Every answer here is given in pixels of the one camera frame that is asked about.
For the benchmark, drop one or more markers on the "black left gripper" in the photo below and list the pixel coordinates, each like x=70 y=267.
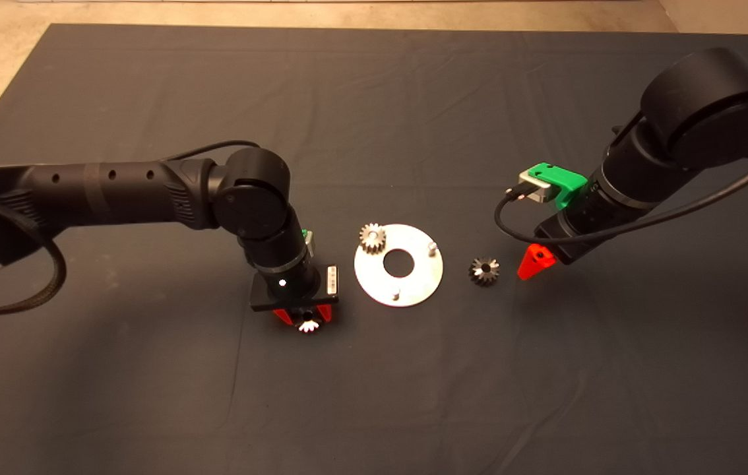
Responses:
x=288 y=290

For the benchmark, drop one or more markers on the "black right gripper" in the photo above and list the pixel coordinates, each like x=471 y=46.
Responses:
x=578 y=227

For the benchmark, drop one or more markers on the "small steel planetary gear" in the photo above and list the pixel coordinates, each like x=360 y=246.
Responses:
x=377 y=241
x=489 y=277
x=309 y=326

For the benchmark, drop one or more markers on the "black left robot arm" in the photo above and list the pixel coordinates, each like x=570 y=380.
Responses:
x=117 y=191

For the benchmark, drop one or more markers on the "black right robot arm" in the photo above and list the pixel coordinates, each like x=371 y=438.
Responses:
x=710 y=105

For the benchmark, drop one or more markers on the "round metal carrier plate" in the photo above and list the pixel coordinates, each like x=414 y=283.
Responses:
x=413 y=290

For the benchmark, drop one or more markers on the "dark grey table cloth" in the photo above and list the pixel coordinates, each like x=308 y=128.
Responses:
x=413 y=396

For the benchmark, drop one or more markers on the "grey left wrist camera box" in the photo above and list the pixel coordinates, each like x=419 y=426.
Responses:
x=311 y=245

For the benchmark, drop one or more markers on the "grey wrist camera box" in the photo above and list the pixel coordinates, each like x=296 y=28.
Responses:
x=537 y=188
x=311 y=245

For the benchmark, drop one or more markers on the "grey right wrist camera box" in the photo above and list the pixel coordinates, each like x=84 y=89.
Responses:
x=537 y=188

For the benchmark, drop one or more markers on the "green right camera mount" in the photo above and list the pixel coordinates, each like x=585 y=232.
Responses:
x=565 y=183

